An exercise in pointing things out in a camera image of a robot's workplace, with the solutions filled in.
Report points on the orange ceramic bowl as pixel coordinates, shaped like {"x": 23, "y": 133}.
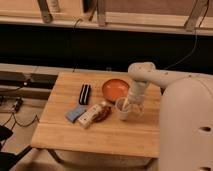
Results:
{"x": 114, "y": 89}

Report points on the wooden table board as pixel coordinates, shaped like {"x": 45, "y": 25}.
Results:
{"x": 137, "y": 136}

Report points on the white sauce bottle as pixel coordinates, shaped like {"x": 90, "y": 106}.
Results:
{"x": 95, "y": 113}

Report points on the black power adapter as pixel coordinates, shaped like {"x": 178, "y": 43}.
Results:
{"x": 16, "y": 106}

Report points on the blue sponge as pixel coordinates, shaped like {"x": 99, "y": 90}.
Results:
{"x": 74, "y": 114}

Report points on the translucent white cup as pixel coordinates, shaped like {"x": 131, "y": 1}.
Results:
{"x": 122, "y": 115}

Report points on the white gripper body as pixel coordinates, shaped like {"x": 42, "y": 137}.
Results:
{"x": 136, "y": 92}

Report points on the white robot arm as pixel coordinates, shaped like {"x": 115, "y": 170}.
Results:
{"x": 185, "y": 115}

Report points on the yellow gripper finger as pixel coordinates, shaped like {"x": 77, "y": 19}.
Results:
{"x": 138, "y": 108}
{"x": 125, "y": 104}

